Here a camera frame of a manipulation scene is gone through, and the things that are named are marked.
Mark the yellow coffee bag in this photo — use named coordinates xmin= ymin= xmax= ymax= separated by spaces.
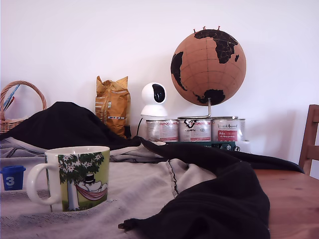
xmin=95 ymin=75 xmax=131 ymax=139

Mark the silver tin with red label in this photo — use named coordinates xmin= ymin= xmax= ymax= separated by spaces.
xmin=146 ymin=119 xmax=179 ymax=142

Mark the silver tin with black logo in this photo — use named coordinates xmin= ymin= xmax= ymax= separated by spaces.
xmin=178 ymin=119 xmax=212 ymax=142

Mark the dark green printed box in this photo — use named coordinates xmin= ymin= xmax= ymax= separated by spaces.
xmin=164 ymin=140 xmax=237 ymax=152

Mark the cork globe on metal stand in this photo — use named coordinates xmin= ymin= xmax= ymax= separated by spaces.
xmin=170 ymin=28 xmax=247 ymax=120

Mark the silver tin with red script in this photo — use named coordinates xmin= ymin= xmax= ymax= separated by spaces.
xmin=211 ymin=118 xmax=246 ymax=142

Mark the green cartoon print mug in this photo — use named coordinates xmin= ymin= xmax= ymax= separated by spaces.
xmin=26 ymin=146 xmax=111 ymax=213

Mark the black and grey hoodie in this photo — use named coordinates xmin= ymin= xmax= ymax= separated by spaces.
xmin=0 ymin=101 xmax=305 ymax=239

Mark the blue pen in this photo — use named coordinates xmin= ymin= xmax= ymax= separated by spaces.
xmin=2 ymin=84 xmax=21 ymax=111

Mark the dark red-tipped pen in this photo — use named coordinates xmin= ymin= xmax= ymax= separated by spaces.
xmin=3 ymin=96 xmax=15 ymax=112

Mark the wooden chair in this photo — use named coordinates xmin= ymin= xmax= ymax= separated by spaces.
xmin=298 ymin=104 xmax=319 ymax=179

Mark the white dome security camera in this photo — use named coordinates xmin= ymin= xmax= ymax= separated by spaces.
xmin=140 ymin=82 xmax=168 ymax=118

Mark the black camera cable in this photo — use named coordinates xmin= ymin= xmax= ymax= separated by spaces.
xmin=136 ymin=117 xmax=144 ymax=137

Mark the wicker basket with handle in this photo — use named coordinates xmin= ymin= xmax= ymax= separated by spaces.
xmin=0 ymin=80 xmax=47 ymax=134

